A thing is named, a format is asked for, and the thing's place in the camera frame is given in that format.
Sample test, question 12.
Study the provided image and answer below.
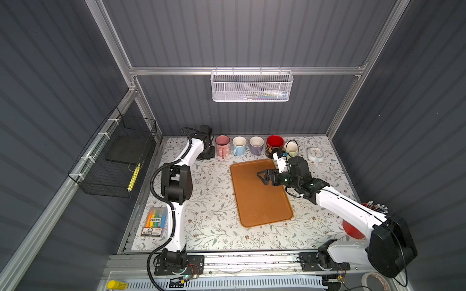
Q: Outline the light blue mug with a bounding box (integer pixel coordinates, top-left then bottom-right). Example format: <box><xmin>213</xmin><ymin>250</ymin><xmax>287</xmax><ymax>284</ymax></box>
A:
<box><xmin>233</xmin><ymin>137</ymin><xmax>247</xmax><ymax>156</ymax></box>

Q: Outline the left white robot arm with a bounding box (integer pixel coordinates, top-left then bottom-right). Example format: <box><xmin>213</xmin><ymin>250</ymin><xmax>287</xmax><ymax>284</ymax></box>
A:
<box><xmin>147</xmin><ymin>125</ymin><xmax>215</xmax><ymax>274</ymax></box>

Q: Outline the light green mug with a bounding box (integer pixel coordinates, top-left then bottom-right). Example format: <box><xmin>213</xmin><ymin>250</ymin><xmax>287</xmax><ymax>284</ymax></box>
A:
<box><xmin>285</xmin><ymin>140</ymin><xmax>299</xmax><ymax>159</ymax></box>

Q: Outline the yellow ruler in basket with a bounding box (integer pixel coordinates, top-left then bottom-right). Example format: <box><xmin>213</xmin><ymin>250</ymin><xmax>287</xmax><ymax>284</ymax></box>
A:
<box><xmin>127</xmin><ymin>163</ymin><xmax>141</xmax><ymax>192</ymax></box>

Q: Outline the highlighter marker pack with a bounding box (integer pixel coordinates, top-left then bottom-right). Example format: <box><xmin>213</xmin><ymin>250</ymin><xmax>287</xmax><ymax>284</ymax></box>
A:
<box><xmin>141</xmin><ymin>207</ymin><xmax>167</xmax><ymax>238</ymax></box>

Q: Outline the purple mug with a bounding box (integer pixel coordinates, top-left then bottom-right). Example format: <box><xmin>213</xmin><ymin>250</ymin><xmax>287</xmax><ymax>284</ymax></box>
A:
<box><xmin>250</xmin><ymin>137</ymin><xmax>265</xmax><ymax>156</ymax></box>

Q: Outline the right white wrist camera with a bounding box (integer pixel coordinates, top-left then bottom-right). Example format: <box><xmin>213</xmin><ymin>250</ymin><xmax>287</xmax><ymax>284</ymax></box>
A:
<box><xmin>273</xmin><ymin>151</ymin><xmax>288</xmax><ymax>173</ymax></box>

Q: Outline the red pencil cup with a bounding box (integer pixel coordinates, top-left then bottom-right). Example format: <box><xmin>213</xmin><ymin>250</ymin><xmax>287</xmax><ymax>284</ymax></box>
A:
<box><xmin>342</xmin><ymin>201</ymin><xmax>388</xmax><ymax>240</ymax></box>

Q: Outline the white wire basket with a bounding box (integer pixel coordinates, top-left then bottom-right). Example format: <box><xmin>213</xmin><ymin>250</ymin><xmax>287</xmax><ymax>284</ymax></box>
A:
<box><xmin>210</xmin><ymin>70</ymin><xmax>294</xmax><ymax>103</ymax></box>

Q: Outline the yellow marker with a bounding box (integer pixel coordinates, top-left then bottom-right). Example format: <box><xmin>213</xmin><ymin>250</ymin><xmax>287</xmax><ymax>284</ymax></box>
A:
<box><xmin>107</xmin><ymin>280</ymin><xmax>129</xmax><ymax>290</ymax></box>

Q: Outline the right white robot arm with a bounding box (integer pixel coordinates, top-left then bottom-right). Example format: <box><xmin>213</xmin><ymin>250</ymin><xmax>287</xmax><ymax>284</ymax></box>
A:
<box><xmin>257</xmin><ymin>156</ymin><xmax>418</xmax><ymax>278</ymax></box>

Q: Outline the black wire basket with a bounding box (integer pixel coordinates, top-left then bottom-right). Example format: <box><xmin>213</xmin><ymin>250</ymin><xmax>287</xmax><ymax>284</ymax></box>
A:
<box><xmin>69</xmin><ymin>109</ymin><xmax>157</xmax><ymax>198</ymax></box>

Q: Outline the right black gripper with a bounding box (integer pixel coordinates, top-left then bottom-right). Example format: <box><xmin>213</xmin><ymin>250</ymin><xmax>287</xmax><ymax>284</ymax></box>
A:
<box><xmin>257</xmin><ymin>168</ymin><xmax>299</xmax><ymax>190</ymax></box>

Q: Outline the orange plastic tray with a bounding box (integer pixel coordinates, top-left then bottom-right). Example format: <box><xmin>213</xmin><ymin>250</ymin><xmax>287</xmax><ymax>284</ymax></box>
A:
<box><xmin>230</xmin><ymin>159</ymin><xmax>294</xmax><ymax>227</ymax></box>

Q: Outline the tape roll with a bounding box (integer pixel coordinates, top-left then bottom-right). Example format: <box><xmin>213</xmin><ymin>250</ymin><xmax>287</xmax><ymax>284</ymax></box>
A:
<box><xmin>361</xmin><ymin>272</ymin><xmax>391</xmax><ymax>291</ymax></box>

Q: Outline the black mug red inside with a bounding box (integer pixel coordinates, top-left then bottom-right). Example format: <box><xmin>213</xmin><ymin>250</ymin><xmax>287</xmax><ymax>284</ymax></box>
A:
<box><xmin>265</xmin><ymin>135</ymin><xmax>285</xmax><ymax>159</ymax></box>

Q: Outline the white ribbed cable duct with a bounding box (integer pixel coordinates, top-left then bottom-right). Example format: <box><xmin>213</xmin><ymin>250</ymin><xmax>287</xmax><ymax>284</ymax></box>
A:
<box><xmin>125</xmin><ymin>275</ymin><xmax>328</xmax><ymax>291</ymax></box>

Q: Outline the pink mug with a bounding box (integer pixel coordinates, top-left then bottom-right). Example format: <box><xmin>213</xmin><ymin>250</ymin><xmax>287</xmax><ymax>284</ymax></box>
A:
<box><xmin>216</xmin><ymin>135</ymin><xmax>231</xmax><ymax>159</ymax></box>

